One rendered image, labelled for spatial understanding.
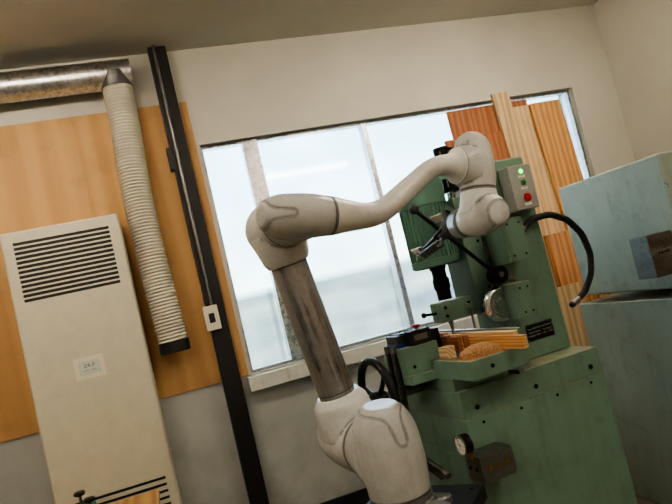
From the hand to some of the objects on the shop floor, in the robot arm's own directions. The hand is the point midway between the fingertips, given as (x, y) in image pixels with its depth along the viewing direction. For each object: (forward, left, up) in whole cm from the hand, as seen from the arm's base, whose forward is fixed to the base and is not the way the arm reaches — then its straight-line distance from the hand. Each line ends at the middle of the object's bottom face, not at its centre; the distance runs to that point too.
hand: (425, 235), depth 202 cm
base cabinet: (+21, -3, -131) cm, 133 cm away
